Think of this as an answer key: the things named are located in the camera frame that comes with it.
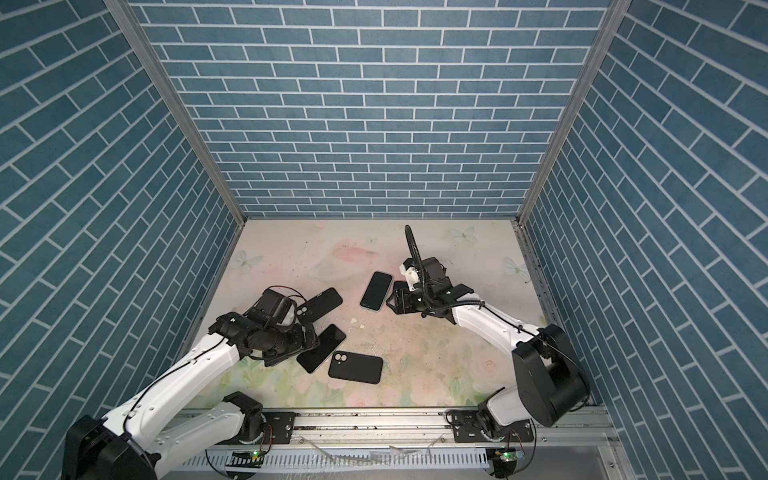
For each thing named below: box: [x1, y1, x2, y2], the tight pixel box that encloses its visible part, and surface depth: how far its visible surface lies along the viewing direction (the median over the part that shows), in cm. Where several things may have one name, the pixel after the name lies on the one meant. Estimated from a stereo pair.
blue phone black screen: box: [360, 271, 393, 311], surface depth 101 cm
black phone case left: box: [296, 287, 343, 325], surface depth 98 cm
